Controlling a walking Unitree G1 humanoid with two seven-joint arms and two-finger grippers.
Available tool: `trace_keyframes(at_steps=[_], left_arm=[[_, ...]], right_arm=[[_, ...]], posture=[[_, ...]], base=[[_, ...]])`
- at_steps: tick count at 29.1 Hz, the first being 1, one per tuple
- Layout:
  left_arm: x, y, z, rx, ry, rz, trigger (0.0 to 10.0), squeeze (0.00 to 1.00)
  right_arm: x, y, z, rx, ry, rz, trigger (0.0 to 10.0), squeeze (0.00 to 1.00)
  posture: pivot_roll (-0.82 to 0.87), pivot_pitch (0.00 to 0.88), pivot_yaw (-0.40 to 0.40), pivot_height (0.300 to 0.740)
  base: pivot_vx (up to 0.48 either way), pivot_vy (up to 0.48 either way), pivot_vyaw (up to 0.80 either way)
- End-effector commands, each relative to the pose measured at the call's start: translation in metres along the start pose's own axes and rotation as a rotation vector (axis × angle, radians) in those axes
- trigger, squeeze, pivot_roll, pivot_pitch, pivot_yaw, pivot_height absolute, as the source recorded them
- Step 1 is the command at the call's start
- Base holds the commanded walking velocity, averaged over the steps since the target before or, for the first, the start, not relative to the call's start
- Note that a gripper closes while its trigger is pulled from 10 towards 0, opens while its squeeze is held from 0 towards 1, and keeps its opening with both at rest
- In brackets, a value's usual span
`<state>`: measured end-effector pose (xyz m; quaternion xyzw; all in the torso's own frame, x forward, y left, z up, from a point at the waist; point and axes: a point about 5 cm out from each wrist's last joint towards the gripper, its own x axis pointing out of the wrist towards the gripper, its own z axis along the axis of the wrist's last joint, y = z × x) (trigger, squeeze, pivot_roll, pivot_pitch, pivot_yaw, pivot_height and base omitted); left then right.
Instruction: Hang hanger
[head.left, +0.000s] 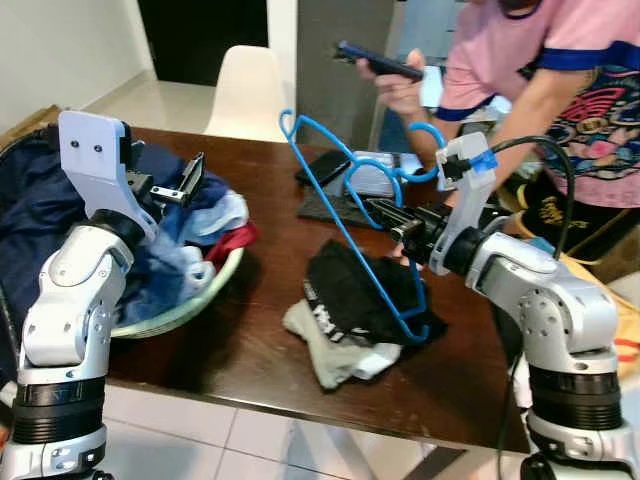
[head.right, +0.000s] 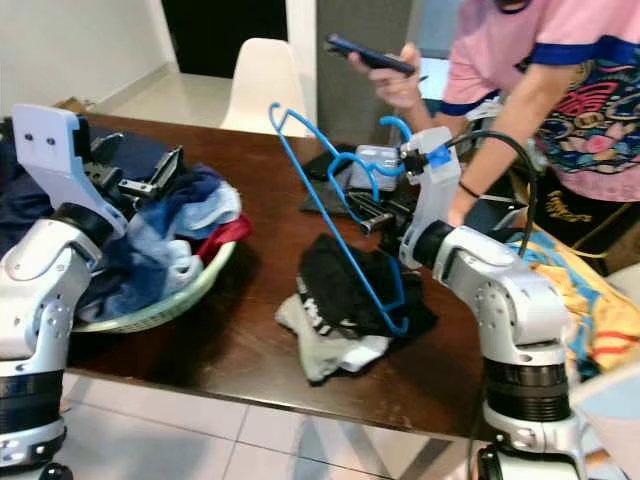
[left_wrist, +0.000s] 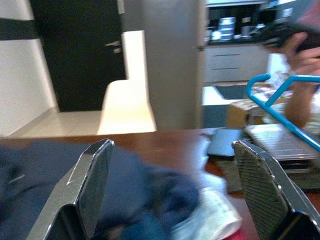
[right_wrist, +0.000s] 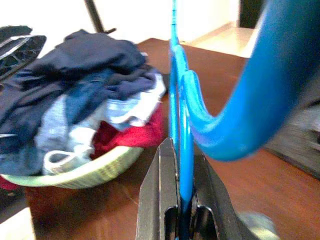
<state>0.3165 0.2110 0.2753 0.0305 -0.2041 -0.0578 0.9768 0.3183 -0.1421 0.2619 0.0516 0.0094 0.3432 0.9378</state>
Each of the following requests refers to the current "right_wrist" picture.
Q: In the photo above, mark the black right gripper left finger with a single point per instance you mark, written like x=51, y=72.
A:
x=155, y=200

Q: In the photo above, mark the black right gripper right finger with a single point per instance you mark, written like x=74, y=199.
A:
x=215, y=205

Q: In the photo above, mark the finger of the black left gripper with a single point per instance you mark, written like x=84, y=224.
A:
x=22, y=52

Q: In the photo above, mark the navy printed T-shirt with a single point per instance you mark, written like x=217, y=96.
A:
x=95, y=52

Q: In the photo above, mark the blue plastic hanger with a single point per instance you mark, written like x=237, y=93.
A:
x=262, y=87

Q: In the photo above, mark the green laundry basket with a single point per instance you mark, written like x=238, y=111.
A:
x=100, y=172

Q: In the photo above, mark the red garment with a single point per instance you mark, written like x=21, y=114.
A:
x=130, y=140

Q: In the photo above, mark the blue denim jeans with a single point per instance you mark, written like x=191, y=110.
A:
x=85, y=95

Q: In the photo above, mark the black clothes rack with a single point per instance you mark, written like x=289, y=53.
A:
x=96, y=17

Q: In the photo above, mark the light blue striped garment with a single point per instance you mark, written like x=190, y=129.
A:
x=130, y=110

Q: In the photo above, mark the pale blue garment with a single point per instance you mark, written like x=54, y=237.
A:
x=57, y=140

